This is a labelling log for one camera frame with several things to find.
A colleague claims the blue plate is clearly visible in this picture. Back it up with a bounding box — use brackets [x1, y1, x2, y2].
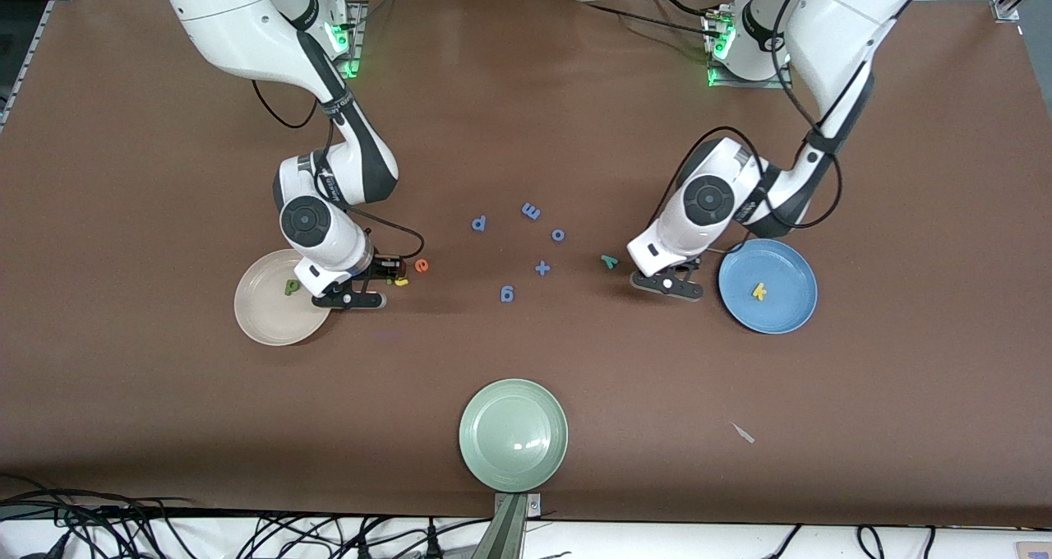
[718, 238, 819, 335]

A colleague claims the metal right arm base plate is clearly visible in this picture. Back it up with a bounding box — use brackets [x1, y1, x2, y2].
[316, 0, 367, 79]

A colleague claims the brown table cover sheet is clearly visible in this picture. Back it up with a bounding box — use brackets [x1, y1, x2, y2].
[0, 0, 1052, 531]

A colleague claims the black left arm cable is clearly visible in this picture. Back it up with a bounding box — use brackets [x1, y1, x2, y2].
[649, 0, 844, 280]

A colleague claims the black cable tangle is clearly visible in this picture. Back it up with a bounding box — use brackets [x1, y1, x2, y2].
[0, 473, 469, 559]

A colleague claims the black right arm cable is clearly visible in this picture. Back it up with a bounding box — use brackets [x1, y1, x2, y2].
[251, 16, 426, 264]

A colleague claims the pale green plate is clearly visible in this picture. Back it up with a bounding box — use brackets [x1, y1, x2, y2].
[459, 379, 570, 493]

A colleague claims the thin black base cable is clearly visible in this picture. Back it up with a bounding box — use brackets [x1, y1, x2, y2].
[571, 0, 712, 50]

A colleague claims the beige brown plate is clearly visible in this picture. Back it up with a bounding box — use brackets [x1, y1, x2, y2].
[234, 249, 332, 346]

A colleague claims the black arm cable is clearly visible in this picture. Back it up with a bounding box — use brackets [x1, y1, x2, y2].
[251, 16, 426, 264]
[649, 0, 844, 280]

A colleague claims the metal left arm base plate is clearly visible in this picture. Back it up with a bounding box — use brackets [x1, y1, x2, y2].
[705, 12, 794, 90]

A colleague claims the grey metal camera post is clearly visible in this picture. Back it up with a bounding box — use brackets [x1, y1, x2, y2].
[471, 493, 543, 559]

